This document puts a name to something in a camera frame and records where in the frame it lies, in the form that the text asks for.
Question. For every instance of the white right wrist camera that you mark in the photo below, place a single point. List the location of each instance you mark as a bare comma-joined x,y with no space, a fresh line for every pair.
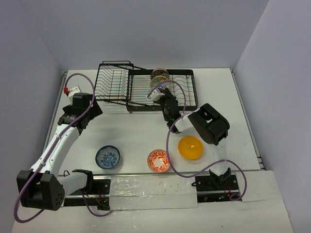
155,95

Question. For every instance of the grey leaf pattern bowl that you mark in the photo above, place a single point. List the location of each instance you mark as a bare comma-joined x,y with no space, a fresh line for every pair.
159,72

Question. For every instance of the yellow bowl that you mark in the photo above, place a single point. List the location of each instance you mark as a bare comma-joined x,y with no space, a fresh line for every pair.
190,147

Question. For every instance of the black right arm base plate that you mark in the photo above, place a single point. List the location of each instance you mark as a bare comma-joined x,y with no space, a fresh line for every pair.
209,192

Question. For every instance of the blue pattern bowl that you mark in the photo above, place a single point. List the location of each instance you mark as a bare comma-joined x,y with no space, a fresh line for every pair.
107,157

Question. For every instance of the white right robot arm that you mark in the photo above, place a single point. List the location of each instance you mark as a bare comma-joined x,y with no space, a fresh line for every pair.
211,126

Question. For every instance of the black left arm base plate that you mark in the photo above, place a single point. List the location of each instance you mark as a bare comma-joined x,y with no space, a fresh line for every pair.
97,197

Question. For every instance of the orange floral pattern bowl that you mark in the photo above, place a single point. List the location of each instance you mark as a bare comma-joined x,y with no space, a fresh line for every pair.
157,161

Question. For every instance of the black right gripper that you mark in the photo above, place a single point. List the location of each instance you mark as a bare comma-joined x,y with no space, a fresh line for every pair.
168,95

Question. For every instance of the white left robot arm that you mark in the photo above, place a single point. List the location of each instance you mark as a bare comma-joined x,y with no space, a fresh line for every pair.
40,187

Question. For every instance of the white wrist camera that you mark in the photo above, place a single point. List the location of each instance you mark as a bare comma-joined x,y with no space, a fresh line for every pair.
155,95
69,92

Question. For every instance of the white orange flower bowl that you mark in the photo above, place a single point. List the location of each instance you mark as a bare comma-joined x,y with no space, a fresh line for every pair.
157,80

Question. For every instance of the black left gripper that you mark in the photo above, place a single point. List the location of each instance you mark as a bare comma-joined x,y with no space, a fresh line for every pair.
96,109

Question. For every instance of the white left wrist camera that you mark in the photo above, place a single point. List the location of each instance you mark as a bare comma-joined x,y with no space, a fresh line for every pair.
69,92

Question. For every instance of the black wire dish rack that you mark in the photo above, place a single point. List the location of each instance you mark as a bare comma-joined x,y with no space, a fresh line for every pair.
123,83

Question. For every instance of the orange lattice pattern bowl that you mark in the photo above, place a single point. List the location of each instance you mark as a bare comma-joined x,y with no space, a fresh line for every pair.
163,86

